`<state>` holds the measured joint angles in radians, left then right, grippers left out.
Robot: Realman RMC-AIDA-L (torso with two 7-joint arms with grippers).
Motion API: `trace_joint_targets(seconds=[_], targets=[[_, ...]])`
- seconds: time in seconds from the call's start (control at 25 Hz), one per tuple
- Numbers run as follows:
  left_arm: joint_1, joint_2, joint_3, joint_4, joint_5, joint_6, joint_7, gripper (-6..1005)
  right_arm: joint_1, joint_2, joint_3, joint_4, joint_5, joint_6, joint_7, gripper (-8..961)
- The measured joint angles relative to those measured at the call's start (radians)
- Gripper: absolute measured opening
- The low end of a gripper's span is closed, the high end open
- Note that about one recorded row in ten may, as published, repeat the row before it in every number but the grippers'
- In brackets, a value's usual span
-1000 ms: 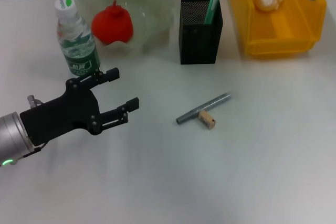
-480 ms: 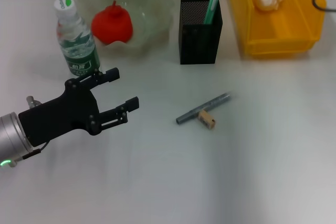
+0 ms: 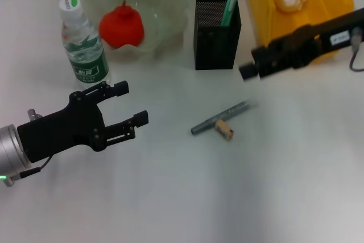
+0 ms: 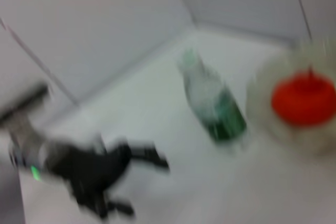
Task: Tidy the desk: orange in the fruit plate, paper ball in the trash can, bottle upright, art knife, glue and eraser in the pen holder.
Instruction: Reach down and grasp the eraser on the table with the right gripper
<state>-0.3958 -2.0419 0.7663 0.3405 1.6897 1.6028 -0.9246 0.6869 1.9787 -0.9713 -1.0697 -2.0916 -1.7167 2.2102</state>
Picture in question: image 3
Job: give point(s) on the black mesh pen holder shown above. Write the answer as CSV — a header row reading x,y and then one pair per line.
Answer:
x,y
216,49

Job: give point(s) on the green pen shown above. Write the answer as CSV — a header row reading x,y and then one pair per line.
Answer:
x,y
229,8

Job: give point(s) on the grey marker pen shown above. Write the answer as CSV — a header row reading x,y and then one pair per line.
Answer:
x,y
204,125

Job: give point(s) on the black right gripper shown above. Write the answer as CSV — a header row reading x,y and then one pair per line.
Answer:
x,y
318,41

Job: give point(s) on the yellow plastic bin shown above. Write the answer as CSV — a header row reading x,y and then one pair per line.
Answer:
x,y
267,12

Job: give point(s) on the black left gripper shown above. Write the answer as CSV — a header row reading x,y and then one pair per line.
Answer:
x,y
62,129

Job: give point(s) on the red soft tomato toy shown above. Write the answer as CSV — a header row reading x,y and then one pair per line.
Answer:
x,y
122,26

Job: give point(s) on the small beige cork block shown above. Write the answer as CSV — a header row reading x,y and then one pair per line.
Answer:
x,y
224,130

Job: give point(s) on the translucent green fruit bowl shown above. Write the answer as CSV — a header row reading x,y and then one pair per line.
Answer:
x,y
167,12

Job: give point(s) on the clear bottle with green label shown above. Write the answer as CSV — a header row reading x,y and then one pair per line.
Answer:
x,y
85,49

